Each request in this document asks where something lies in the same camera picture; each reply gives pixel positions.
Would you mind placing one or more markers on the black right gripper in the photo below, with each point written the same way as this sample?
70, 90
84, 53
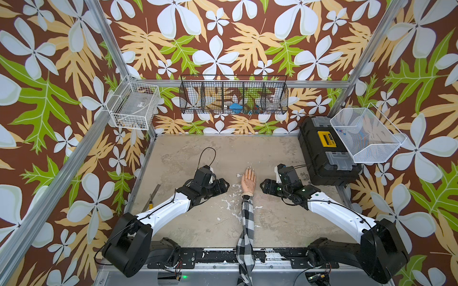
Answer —
272, 183

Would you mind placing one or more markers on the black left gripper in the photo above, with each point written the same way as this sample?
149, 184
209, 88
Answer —
218, 190

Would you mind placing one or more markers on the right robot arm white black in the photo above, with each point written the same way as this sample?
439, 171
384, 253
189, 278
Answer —
378, 249

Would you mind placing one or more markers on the checkered black white sleeve forearm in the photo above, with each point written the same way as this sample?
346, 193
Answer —
246, 239

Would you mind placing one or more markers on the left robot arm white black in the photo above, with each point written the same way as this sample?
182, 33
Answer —
130, 245

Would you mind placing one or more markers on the mannequin hand with long nails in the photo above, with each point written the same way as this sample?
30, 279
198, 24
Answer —
249, 181

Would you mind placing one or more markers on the black yellow tool case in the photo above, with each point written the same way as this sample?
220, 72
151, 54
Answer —
327, 160

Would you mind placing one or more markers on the metal ruler tool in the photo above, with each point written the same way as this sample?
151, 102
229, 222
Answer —
149, 205

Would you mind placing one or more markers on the white mesh basket right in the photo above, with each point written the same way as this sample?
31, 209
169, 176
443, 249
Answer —
367, 133

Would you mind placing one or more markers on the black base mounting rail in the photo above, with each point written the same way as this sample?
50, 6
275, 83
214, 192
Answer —
295, 257

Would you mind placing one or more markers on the black wire basket with compartments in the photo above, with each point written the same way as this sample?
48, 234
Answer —
231, 94

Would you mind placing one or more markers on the white wire basket left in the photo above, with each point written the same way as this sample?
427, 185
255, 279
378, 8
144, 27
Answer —
133, 104

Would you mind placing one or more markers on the aluminium frame post back right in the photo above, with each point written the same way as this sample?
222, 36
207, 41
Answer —
376, 38

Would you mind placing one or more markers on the aluminium frame post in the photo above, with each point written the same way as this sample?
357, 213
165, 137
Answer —
376, 38
114, 50

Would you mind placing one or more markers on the aluminium frame post back left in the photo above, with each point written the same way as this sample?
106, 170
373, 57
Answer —
114, 50

